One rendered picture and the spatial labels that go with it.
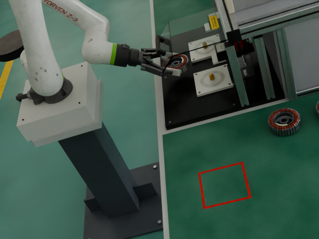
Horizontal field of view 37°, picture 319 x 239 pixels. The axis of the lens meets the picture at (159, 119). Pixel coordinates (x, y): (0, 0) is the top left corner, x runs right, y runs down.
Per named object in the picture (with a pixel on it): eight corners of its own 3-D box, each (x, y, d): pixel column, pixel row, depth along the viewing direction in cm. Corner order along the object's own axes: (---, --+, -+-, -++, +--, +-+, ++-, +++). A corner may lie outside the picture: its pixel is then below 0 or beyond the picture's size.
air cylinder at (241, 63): (242, 78, 191) (239, 68, 188) (239, 68, 197) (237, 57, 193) (255, 75, 190) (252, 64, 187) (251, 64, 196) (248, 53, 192)
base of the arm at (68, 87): (17, 112, 211) (10, 102, 207) (24, 90, 222) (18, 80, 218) (70, 99, 206) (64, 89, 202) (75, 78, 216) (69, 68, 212)
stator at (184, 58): (165, 78, 200) (163, 72, 197) (164, 64, 208) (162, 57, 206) (191, 72, 198) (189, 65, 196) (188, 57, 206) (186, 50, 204)
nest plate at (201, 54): (192, 63, 210) (191, 61, 209) (189, 45, 221) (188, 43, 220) (224, 53, 207) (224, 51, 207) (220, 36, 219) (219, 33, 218)
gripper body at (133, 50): (130, 54, 193) (152, 58, 194) (130, 43, 199) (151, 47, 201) (126, 69, 197) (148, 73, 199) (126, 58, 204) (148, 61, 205)
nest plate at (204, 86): (197, 96, 192) (196, 95, 191) (193, 75, 203) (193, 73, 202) (233, 87, 189) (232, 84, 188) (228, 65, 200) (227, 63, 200)
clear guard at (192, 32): (162, 73, 170) (156, 60, 166) (159, 38, 188) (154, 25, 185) (250, 47, 165) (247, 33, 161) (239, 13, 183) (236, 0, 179)
